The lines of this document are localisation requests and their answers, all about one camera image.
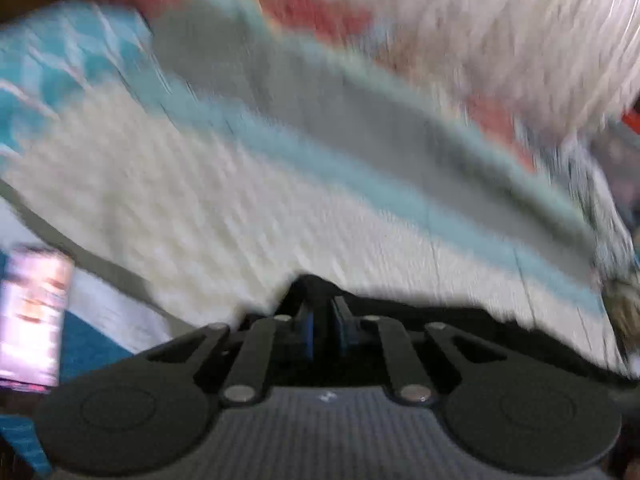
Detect black pants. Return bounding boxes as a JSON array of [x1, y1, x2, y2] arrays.
[[272, 274, 640, 388]]

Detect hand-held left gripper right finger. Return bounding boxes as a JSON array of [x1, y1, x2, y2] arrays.
[[332, 296, 507, 405]]

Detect teal wavy pattern bedsheet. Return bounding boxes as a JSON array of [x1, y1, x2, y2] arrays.
[[0, 0, 156, 161]]

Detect smartphone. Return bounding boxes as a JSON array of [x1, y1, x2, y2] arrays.
[[0, 244, 77, 392]]

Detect beige leaf print curtain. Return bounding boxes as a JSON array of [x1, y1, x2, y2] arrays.
[[290, 0, 640, 133]]

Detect zigzag patterned bedspread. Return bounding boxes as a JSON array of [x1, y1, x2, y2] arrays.
[[0, 0, 628, 478]]

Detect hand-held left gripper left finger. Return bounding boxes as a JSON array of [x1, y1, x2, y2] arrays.
[[145, 302, 316, 406]]

